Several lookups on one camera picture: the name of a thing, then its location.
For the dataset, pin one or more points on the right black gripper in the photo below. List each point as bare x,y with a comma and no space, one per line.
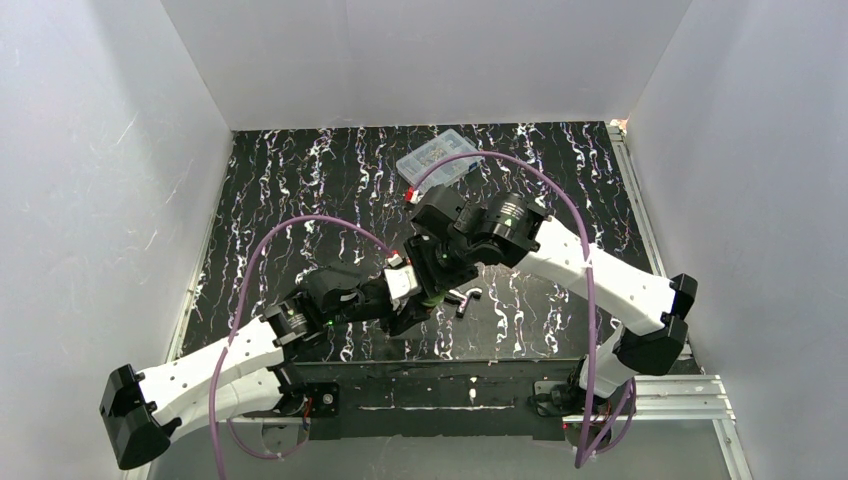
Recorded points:
432,266

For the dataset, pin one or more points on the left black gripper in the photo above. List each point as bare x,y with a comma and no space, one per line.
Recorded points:
411,310

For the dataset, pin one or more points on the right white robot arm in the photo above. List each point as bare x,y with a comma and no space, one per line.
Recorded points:
651,309

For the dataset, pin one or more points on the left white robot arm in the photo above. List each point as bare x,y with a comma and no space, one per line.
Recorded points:
145,411

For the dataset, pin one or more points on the chrome faucet tap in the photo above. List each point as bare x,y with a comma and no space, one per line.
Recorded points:
461,299

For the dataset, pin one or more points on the clear plastic organizer box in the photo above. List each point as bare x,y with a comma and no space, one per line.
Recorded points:
414,165

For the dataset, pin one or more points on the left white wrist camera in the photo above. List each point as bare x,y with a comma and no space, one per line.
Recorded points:
401,279

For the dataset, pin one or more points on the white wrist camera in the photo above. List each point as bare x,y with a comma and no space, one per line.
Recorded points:
401,279
413,196

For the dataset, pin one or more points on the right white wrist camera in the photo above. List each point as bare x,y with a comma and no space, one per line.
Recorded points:
413,196

